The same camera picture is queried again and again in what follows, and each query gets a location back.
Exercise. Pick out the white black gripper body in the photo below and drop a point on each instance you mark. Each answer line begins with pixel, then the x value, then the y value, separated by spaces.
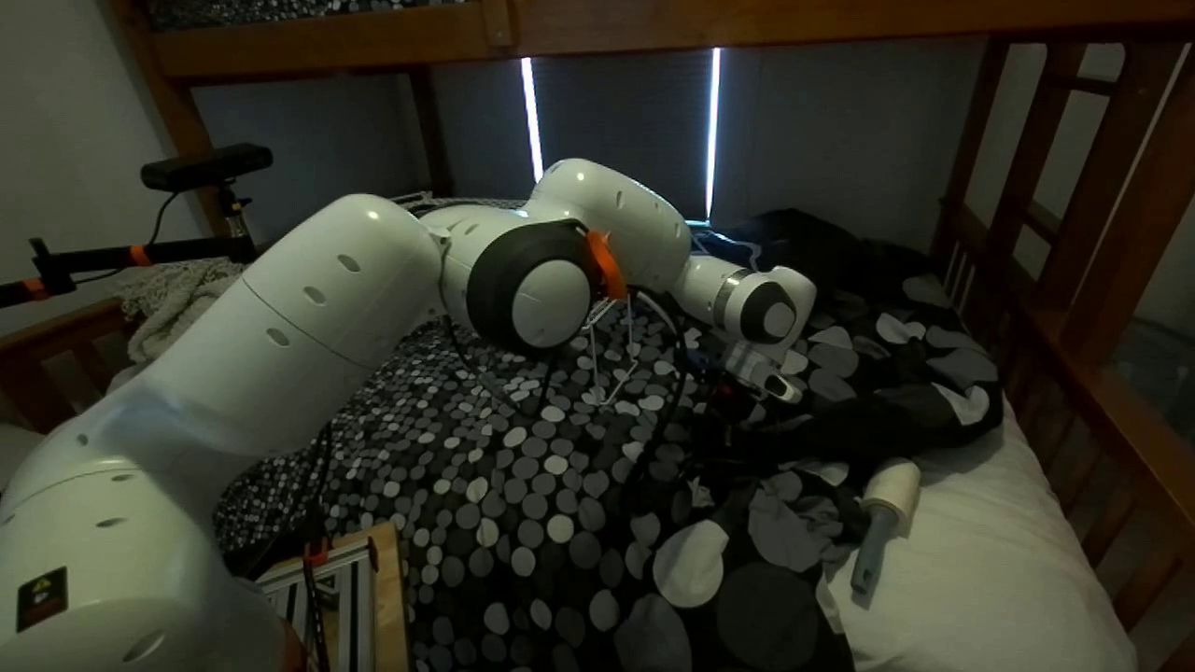
pixel 772 371

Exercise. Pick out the white lint roller teal handle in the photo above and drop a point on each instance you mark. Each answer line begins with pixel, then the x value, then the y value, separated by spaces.
pixel 891 500

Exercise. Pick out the black grey dotted blanket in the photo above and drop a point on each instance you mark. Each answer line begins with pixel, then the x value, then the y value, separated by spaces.
pixel 624 504

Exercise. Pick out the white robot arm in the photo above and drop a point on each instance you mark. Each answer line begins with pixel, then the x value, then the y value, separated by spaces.
pixel 105 529

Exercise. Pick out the beige crumpled blanket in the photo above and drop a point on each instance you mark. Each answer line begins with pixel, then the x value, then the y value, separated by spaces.
pixel 164 305

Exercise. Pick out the white mattress sheet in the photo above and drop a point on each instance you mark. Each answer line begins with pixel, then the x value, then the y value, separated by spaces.
pixel 985 578

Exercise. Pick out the wooden crate with green light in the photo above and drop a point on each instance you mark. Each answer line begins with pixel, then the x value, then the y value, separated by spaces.
pixel 345 603

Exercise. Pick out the wooden bunk bed frame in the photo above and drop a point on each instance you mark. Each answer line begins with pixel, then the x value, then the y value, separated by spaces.
pixel 1064 200

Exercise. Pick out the black camera on stand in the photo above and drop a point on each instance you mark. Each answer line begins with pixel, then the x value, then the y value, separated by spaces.
pixel 215 174

